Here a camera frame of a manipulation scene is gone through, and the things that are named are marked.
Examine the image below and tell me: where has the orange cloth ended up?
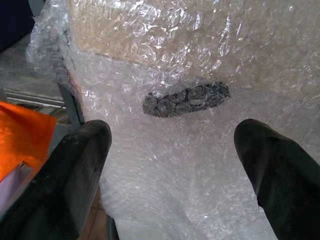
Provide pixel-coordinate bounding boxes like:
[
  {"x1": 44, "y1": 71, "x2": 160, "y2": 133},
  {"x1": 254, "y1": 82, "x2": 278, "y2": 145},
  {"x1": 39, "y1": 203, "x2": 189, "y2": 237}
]
[{"x1": 0, "y1": 101, "x2": 58, "y2": 182}]

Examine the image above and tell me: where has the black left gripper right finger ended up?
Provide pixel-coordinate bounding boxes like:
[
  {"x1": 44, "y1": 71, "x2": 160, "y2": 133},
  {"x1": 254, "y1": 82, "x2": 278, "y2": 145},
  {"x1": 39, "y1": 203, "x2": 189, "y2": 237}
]
[{"x1": 233, "y1": 118, "x2": 320, "y2": 240}]

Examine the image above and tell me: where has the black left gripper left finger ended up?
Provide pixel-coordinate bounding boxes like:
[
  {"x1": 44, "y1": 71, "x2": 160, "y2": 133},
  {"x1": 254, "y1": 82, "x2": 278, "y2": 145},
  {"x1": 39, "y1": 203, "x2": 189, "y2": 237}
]
[{"x1": 0, "y1": 119, "x2": 113, "y2": 240}]

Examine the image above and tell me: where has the lilac laundry basket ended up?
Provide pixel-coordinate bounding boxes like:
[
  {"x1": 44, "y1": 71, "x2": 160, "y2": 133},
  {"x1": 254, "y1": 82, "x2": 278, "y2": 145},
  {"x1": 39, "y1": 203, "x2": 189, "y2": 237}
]
[{"x1": 0, "y1": 164, "x2": 28, "y2": 216}]

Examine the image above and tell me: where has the clear bubble wrap sheet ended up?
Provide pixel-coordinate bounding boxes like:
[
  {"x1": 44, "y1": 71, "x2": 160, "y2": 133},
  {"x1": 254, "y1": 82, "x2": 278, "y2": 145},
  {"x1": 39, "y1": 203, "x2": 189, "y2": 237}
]
[{"x1": 26, "y1": 0, "x2": 320, "y2": 240}]

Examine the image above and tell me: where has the cream top-load washing machine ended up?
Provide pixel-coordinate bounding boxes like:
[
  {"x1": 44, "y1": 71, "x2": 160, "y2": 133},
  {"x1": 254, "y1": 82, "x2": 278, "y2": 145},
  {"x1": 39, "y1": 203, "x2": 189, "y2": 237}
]
[{"x1": 62, "y1": 0, "x2": 320, "y2": 240}]

